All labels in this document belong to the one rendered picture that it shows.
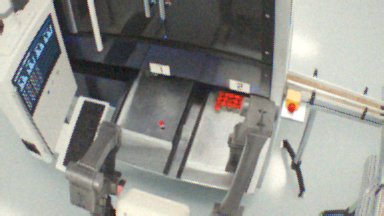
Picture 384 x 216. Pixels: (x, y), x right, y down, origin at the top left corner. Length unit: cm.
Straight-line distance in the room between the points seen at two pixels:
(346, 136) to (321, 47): 88
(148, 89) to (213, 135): 36
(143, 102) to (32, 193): 142
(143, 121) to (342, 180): 154
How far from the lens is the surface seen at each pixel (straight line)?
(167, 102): 206
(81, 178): 111
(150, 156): 194
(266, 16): 155
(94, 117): 216
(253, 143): 121
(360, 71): 355
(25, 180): 316
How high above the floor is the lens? 259
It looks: 57 degrees down
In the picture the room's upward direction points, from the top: 6 degrees counter-clockwise
